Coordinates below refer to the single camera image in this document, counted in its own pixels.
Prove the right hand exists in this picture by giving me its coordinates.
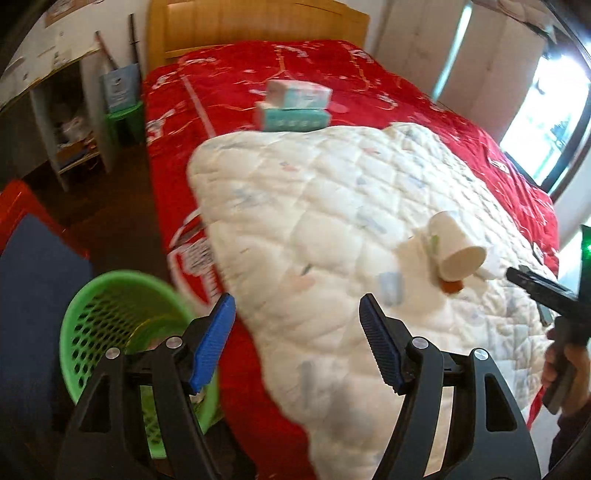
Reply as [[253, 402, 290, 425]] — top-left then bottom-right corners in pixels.
[[541, 328, 590, 416]]

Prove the orange peel piece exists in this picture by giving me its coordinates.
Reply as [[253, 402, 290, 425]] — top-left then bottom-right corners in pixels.
[[438, 277, 464, 295]]

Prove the green plastic waste basket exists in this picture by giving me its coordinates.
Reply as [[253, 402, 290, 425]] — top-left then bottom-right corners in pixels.
[[58, 269, 223, 460]]

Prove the white paper cup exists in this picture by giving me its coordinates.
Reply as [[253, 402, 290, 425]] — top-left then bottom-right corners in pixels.
[[427, 211, 487, 282]]

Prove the white quilted blanket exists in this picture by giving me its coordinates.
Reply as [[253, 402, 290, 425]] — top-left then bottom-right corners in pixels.
[[187, 123, 547, 479]]

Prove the blue upholstered chair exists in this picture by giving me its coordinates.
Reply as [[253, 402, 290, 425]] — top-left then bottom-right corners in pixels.
[[1, 215, 92, 424]]

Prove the lower teal tissue pack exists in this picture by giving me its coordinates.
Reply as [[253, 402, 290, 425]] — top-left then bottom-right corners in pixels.
[[254, 101, 332, 132]]

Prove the green plastic stool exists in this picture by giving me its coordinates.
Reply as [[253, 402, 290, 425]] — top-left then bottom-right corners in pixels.
[[105, 101, 145, 149]]

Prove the red bed cover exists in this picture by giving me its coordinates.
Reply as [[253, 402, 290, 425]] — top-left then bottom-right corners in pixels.
[[143, 40, 558, 479]]

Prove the red plastic box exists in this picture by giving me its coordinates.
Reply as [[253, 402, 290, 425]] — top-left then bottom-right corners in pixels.
[[0, 180, 90, 259]]

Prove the upper tissue pack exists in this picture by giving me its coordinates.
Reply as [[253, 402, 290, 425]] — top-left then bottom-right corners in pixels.
[[266, 80, 332, 110]]

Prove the white desk shelf unit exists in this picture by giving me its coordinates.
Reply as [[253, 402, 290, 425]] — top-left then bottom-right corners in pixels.
[[1, 49, 116, 191]]

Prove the wooden headboard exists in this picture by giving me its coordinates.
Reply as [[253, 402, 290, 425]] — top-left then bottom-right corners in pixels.
[[146, 0, 370, 71]]

